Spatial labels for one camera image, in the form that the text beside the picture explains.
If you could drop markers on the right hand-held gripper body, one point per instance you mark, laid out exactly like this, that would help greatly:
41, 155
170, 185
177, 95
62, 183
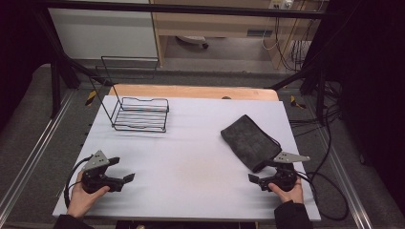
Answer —
285, 178

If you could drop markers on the wooden table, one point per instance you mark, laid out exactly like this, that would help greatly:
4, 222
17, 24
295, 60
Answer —
191, 91

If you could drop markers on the black metal frame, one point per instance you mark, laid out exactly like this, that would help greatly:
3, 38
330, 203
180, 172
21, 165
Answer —
191, 10

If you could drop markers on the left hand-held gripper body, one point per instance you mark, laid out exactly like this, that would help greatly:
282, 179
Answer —
95, 165

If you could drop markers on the yellow black tape piece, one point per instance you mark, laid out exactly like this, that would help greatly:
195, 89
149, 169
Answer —
296, 102
91, 98

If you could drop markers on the light wooden desk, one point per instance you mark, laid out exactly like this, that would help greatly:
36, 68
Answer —
207, 25

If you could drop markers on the office chair base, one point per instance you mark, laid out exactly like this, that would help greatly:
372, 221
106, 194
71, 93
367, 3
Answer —
192, 39

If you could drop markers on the black curtain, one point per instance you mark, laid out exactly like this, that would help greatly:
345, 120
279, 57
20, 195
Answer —
372, 79
19, 47

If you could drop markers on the white cabinet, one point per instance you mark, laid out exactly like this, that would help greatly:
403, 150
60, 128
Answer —
102, 31

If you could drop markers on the white table board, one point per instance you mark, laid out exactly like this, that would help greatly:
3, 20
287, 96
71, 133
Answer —
191, 152

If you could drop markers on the person's right hand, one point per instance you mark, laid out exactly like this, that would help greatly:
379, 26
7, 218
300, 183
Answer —
289, 195

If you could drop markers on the person's left hand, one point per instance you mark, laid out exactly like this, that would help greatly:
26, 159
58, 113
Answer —
81, 200

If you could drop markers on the white power strip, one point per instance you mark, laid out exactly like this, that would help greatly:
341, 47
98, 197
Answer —
281, 4

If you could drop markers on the aluminium floor rail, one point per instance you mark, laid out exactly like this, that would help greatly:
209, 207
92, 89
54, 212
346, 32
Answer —
347, 184
35, 149

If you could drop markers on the dark grey towel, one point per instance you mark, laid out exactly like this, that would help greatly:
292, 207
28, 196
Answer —
250, 143

